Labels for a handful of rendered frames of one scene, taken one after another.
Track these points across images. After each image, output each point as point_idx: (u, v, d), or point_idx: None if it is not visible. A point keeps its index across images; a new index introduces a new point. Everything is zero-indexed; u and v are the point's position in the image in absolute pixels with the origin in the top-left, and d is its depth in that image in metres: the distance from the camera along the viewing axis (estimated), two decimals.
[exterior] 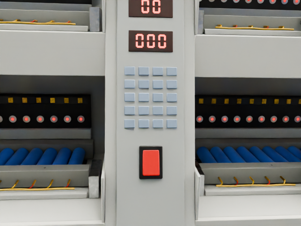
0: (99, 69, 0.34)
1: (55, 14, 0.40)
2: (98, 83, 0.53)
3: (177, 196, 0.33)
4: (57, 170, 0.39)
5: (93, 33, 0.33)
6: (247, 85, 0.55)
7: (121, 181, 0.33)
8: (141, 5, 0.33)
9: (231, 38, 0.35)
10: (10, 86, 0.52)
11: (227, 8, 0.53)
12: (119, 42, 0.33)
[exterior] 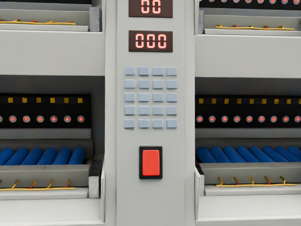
0: (99, 69, 0.34)
1: (55, 14, 0.40)
2: (98, 83, 0.53)
3: (177, 196, 0.33)
4: (57, 170, 0.39)
5: (93, 33, 0.33)
6: (247, 85, 0.55)
7: (121, 181, 0.33)
8: (141, 5, 0.33)
9: (231, 38, 0.35)
10: (10, 86, 0.52)
11: (227, 8, 0.53)
12: (119, 42, 0.33)
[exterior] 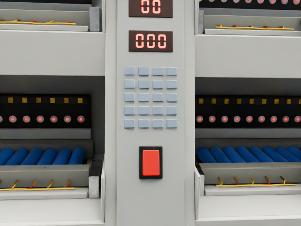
0: (99, 69, 0.34)
1: (55, 14, 0.40)
2: (98, 83, 0.53)
3: (177, 196, 0.33)
4: (57, 170, 0.39)
5: (93, 33, 0.33)
6: (247, 85, 0.55)
7: (121, 181, 0.33)
8: (141, 5, 0.33)
9: (231, 38, 0.35)
10: (10, 86, 0.52)
11: (227, 8, 0.53)
12: (119, 42, 0.33)
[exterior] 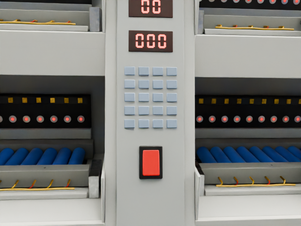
0: (99, 69, 0.34)
1: (55, 14, 0.40)
2: (98, 83, 0.53)
3: (177, 196, 0.33)
4: (57, 170, 0.39)
5: (93, 33, 0.33)
6: (247, 85, 0.55)
7: (121, 181, 0.33)
8: (141, 5, 0.33)
9: (231, 38, 0.35)
10: (10, 86, 0.52)
11: (227, 8, 0.53)
12: (119, 42, 0.33)
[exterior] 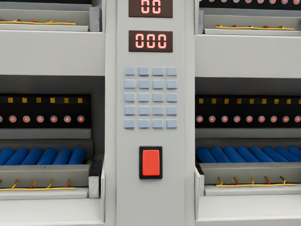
0: (99, 69, 0.34)
1: (55, 14, 0.40)
2: (98, 83, 0.53)
3: (177, 196, 0.33)
4: (57, 170, 0.39)
5: (93, 33, 0.33)
6: (247, 85, 0.55)
7: (121, 181, 0.33)
8: (141, 5, 0.33)
9: (231, 38, 0.35)
10: (10, 86, 0.52)
11: (227, 8, 0.53)
12: (119, 42, 0.33)
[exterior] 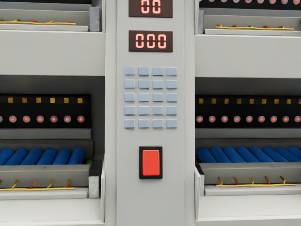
0: (99, 69, 0.34)
1: (55, 14, 0.40)
2: (98, 83, 0.53)
3: (177, 196, 0.33)
4: (57, 170, 0.39)
5: (93, 33, 0.33)
6: (247, 85, 0.55)
7: (121, 181, 0.33)
8: (141, 5, 0.33)
9: (231, 38, 0.35)
10: (10, 86, 0.52)
11: (227, 8, 0.53)
12: (119, 42, 0.33)
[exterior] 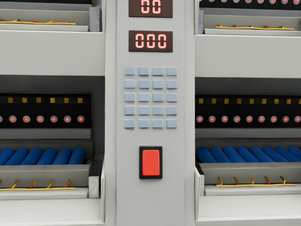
0: (99, 69, 0.34)
1: (55, 14, 0.40)
2: (98, 83, 0.53)
3: (177, 196, 0.33)
4: (57, 170, 0.39)
5: (93, 33, 0.33)
6: (247, 85, 0.55)
7: (121, 181, 0.33)
8: (141, 5, 0.33)
9: (231, 38, 0.35)
10: (10, 86, 0.52)
11: (227, 8, 0.53)
12: (119, 42, 0.33)
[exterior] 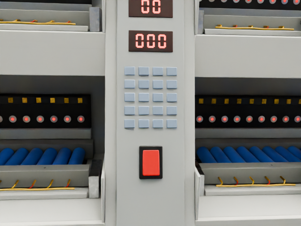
0: (99, 69, 0.34)
1: (55, 14, 0.40)
2: (98, 83, 0.53)
3: (177, 196, 0.33)
4: (57, 170, 0.39)
5: (93, 33, 0.33)
6: (247, 85, 0.55)
7: (121, 181, 0.33)
8: (141, 5, 0.33)
9: (231, 38, 0.35)
10: (10, 86, 0.52)
11: (227, 8, 0.53)
12: (119, 42, 0.33)
